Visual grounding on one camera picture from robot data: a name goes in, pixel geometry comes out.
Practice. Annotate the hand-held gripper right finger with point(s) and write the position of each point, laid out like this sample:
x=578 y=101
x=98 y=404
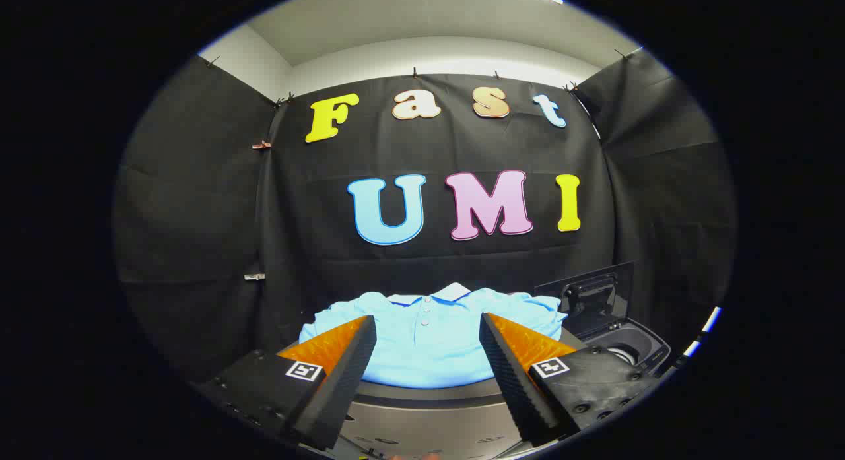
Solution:
x=511 y=381

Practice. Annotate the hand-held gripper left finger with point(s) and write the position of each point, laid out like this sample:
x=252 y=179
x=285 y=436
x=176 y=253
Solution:
x=343 y=387

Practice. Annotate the light blue polo shirt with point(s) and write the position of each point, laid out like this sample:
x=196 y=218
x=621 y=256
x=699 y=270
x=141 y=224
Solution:
x=429 y=341

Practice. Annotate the dark grey washing machine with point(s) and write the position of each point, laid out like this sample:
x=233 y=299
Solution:
x=637 y=344

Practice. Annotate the black backdrop cloth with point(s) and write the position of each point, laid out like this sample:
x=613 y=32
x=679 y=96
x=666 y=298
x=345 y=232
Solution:
x=429 y=262

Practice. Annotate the copper clip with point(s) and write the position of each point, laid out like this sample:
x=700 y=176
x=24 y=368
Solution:
x=261 y=144

